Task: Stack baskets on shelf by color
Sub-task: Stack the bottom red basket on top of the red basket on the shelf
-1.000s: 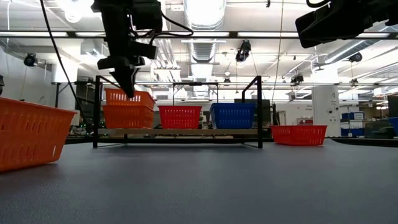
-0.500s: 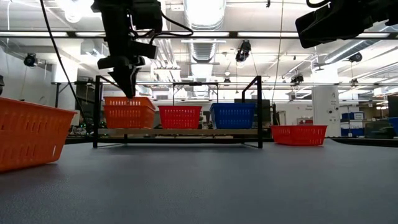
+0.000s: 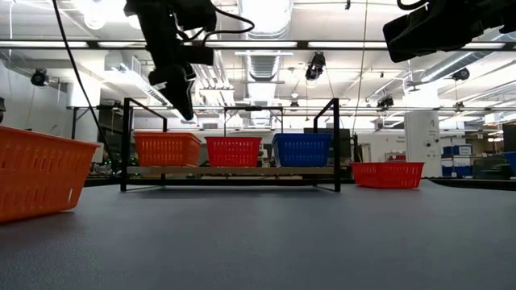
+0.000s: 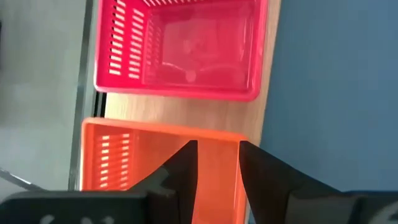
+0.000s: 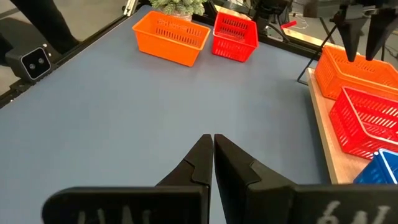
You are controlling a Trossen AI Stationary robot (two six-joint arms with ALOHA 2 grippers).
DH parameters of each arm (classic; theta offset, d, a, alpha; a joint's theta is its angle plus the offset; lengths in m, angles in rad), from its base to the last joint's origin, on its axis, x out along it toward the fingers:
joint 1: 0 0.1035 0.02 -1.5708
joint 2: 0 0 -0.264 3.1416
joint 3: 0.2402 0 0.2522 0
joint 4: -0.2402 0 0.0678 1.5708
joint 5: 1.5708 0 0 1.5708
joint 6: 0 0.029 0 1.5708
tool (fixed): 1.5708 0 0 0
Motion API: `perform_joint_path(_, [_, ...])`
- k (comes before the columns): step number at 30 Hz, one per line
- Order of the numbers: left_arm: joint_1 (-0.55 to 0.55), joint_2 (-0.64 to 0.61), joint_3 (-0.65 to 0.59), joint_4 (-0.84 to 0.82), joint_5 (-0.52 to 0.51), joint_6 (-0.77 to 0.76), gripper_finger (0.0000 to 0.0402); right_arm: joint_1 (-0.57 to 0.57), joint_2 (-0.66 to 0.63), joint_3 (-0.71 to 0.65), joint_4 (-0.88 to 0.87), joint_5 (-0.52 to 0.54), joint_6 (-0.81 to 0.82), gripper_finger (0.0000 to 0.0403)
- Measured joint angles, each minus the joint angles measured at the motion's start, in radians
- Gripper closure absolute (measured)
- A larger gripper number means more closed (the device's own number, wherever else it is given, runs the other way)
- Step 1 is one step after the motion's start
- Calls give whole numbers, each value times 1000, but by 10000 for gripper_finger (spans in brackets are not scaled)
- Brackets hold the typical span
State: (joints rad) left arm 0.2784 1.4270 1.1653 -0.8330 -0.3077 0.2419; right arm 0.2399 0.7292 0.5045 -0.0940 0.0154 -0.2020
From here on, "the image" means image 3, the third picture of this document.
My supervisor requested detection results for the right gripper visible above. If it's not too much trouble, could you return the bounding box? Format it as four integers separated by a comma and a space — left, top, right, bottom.
382, 0, 491, 64

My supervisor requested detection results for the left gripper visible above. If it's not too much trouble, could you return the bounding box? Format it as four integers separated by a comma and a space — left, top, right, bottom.
145, 23, 215, 122

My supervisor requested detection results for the red plastic basket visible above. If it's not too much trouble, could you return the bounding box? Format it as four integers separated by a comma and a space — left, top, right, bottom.
349, 161, 426, 190
204, 136, 263, 168

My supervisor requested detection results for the black metal shelf wooden board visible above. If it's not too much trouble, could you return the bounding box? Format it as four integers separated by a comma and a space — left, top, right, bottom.
119, 97, 342, 193

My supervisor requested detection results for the black metal stand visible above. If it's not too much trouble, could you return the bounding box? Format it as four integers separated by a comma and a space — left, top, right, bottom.
223, 106, 284, 138

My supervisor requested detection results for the white pillar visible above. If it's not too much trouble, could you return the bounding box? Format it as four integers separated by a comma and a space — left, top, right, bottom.
404, 110, 441, 179

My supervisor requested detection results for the black background table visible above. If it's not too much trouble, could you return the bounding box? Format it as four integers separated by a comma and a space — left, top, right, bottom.
66, 105, 126, 140

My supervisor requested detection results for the blue storage bin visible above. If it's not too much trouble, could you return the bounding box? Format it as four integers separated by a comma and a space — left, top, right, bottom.
442, 144, 473, 158
441, 157, 473, 178

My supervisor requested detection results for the grey-blue table mat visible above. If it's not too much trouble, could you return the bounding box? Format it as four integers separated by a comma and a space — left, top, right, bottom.
0, 179, 516, 290

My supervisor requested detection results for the long silver ceiling duct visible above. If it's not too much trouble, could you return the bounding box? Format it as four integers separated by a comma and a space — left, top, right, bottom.
418, 50, 516, 84

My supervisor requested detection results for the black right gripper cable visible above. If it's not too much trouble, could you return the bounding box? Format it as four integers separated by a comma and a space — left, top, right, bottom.
397, 0, 429, 12

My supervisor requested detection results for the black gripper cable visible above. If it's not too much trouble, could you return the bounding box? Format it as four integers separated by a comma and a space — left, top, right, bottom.
201, 6, 256, 45
397, 0, 429, 12

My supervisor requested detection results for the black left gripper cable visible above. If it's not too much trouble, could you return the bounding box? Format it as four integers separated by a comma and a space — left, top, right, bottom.
201, 6, 256, 45

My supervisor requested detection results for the ribbed silver air duct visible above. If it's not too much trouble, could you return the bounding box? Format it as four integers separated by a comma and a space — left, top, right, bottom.
246, 54, 282, 81

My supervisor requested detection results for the thin black hanging cable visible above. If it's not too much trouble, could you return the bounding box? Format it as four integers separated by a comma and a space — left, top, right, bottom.
51, 0, 119, 163

